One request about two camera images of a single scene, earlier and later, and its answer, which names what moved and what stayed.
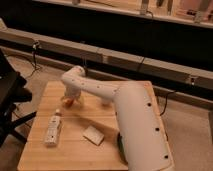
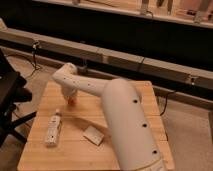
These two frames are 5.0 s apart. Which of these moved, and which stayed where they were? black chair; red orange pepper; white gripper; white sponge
Moved: red orange pepper
Stayed: black chair; white gripper; white sponge
